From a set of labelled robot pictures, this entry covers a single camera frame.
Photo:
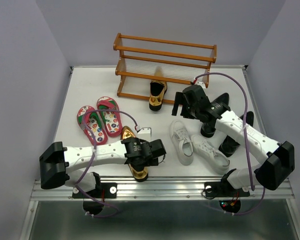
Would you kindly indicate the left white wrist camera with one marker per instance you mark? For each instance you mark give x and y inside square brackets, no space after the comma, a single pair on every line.
[145,133]

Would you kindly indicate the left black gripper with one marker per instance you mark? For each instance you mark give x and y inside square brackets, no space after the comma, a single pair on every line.
[150,162]

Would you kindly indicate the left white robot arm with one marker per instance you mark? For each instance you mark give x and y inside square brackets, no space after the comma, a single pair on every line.
[69,166]

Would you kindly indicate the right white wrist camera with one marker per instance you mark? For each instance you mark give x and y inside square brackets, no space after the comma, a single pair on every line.
[200,81]

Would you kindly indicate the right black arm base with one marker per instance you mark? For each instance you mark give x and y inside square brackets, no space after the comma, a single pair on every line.
[231,202]

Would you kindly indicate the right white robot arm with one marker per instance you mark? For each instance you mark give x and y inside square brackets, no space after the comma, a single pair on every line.
[276,160]

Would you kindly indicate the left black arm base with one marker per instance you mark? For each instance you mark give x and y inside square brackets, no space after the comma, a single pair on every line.
[94,201]

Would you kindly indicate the pink sandal outer left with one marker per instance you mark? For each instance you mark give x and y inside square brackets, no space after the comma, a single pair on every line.
[90,124]

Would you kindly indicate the pink sandal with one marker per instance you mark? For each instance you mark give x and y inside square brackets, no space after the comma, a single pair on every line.
[90,124]
[110,116]

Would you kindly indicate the orange wooden shoe shelf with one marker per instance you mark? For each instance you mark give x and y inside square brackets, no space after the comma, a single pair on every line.
[159,59]

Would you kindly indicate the white sneaker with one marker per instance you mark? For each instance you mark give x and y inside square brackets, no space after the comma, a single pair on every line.
[215,158]
[182,143]

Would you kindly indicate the aluminium front rail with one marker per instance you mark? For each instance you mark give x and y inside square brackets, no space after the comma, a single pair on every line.
[153,189]

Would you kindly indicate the white sneaker right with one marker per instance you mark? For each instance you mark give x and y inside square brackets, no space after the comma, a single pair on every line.
[215,158]

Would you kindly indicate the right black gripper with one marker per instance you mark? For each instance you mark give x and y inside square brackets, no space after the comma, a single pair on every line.
[180,99]

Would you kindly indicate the pink sandal inner right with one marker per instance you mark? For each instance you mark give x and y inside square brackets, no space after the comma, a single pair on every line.
[110,116]

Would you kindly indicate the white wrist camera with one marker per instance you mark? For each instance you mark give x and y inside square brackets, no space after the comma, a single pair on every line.
[200,81]
[145,133]

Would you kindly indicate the white sneaker left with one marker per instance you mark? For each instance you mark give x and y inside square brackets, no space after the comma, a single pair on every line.
[182,143]

